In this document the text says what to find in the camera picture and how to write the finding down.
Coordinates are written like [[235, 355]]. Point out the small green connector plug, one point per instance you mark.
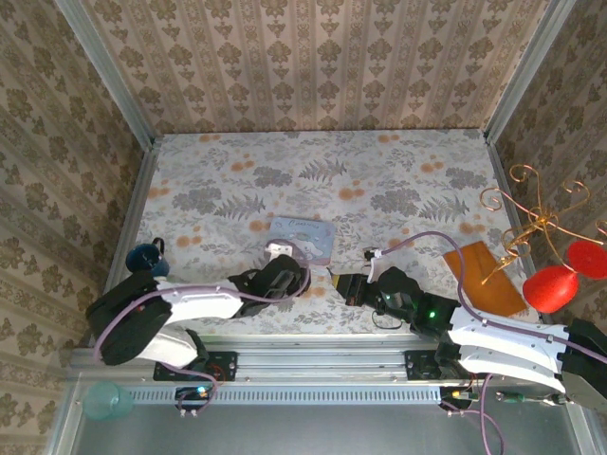
[[513, 397]]

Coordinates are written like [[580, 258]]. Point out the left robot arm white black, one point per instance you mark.
[[189, 301]]

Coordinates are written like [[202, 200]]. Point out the orange-brown flat board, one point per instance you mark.
[[488, 277]]

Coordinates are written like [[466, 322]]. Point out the aluminium frame corner post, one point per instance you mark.
[[104, 76], [528, 71]]

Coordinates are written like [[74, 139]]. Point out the aluminium table side rail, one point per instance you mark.
[[135, 208], [502, 185]]

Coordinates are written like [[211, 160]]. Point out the small circuit board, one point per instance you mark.
[[460, 397], [194, 394]]

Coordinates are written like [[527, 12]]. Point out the blue illustrated card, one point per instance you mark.
[[303, 237]]

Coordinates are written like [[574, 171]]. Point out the small red plastic disc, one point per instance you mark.
[[588, 258]]

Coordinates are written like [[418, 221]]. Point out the floral print tablecloth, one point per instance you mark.
[[379, 166]]

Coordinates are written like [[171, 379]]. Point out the teal translucent plastic cup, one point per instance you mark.
[[106, 402]]

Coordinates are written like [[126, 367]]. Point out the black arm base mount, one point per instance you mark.
[[419, 365], [223, 366]]

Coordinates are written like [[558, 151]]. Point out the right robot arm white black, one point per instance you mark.
[[507, 346]]

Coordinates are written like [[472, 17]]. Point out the dark blue enamel mug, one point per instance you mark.
[[142, 258]]

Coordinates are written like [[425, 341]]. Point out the big red plastic dome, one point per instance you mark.
[[550, 289]]

